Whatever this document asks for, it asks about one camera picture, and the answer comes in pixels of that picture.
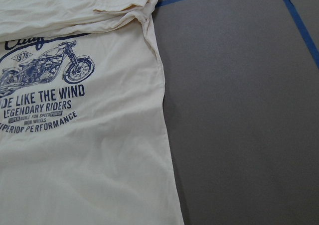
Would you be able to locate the cream long-sleeve printed shirt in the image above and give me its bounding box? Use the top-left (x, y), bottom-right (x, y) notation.
top-left (0, 0), bottom-right (183, 225)

